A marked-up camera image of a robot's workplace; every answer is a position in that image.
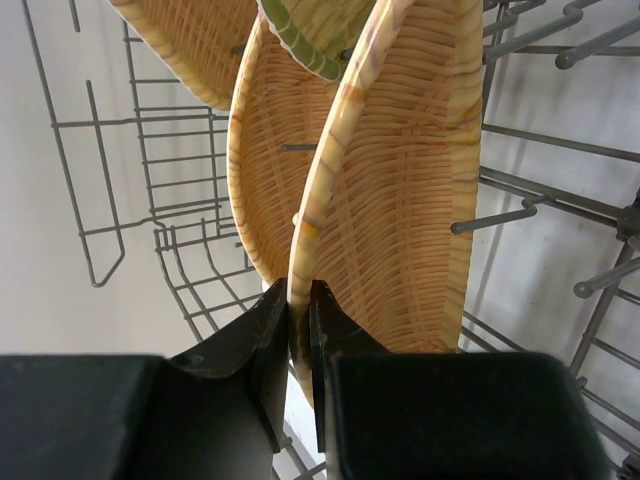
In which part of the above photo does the round yellow-green wicker plate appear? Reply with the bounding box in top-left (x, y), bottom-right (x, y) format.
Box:
top-left (257, 0), bottom-right (375, 82)

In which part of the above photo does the grey wire dish rack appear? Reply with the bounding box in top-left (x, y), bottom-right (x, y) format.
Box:
top-left (45, 26), bottom-right (639, 479)

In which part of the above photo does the square orange wicker plate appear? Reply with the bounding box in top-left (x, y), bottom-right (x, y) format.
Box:
top-left (110, 0), bottom-right (257, 111)

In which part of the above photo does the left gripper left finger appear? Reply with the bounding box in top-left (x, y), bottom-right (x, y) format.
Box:
top-left (1, 281), bottom-right (287, 479)

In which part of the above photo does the fish-shaped wicker plate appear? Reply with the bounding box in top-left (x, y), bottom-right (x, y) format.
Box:
top-left (226, 15), bottom-right (338, 284)
top-left (287, 1), bottom-right (483, 397)

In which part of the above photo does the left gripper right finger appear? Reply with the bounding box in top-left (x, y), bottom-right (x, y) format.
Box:
top-left (309, 281), bottom-right (610, 479)

